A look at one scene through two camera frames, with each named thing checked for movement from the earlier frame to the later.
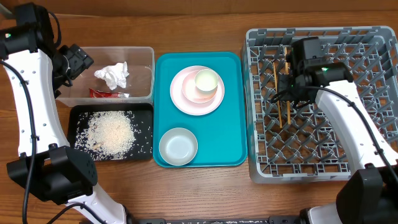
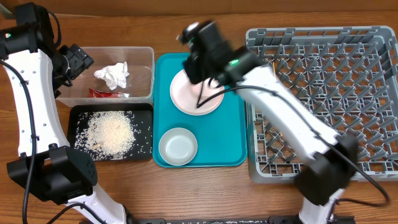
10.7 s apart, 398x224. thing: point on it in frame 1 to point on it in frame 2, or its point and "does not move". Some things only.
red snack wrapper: (101, 94) does not move
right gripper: (282, 82) to (190, 67)
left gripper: (80, 61) does not move
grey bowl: (178, 146) does not move
